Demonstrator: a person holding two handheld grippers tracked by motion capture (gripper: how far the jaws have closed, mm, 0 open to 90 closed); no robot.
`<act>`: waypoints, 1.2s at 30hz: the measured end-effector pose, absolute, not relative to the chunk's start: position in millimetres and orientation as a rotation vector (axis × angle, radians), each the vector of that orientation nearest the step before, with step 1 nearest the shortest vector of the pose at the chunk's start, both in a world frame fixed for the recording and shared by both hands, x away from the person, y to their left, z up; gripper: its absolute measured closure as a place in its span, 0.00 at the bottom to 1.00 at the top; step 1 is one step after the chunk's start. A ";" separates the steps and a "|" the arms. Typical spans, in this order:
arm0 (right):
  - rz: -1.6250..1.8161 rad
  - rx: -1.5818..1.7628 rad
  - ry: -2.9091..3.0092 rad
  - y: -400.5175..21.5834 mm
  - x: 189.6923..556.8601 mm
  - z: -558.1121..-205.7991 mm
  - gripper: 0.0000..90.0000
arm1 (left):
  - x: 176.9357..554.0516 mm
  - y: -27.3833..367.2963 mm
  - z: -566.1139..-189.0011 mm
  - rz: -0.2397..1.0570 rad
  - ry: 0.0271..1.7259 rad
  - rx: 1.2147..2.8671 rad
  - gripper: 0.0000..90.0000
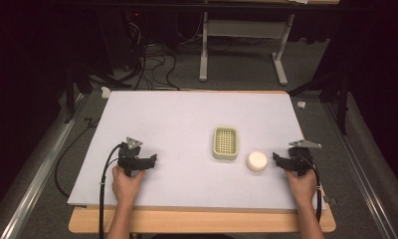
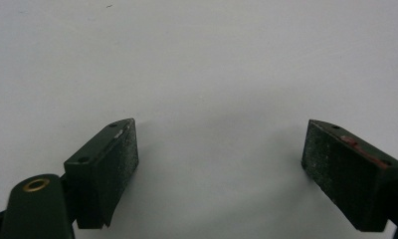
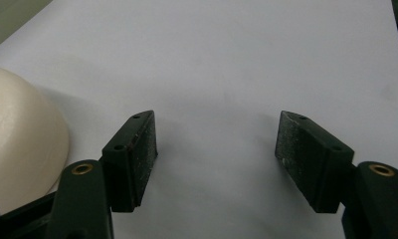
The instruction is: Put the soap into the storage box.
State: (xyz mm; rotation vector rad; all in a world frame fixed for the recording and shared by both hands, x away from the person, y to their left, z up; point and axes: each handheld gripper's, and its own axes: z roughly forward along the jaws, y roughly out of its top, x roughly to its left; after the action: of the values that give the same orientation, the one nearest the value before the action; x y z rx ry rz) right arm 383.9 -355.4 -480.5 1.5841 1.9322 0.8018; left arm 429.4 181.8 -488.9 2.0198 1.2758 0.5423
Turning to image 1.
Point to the pale green soap dish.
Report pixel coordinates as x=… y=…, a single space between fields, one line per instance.
x=225 y=143

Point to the white round lid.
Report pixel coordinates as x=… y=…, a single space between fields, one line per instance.
x=256 y=161

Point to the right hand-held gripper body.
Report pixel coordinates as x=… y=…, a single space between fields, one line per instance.
x=301 y=156

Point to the black tripod stand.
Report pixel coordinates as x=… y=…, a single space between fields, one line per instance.
x=77 y=83
x=339 y=96

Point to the crumpled white paper scrap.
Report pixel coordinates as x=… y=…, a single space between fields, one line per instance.
x=105 y=92
x=301 y=104

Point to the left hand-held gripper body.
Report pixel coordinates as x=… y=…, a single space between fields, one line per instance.
x=127 y=156

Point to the wooden table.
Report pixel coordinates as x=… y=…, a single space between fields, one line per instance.
x=200 y=222

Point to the white foam board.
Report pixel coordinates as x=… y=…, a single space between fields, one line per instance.
x=187 y=132

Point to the person's left hand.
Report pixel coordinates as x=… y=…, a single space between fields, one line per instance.
x=125 y=187

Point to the person's right hand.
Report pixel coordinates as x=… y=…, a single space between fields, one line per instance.
x=301 y=187

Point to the aluminium rail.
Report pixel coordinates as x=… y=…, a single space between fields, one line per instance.
x=38 y=182
x=359 y=172

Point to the white metal stand frame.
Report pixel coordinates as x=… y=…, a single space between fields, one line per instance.
x=246 y=30

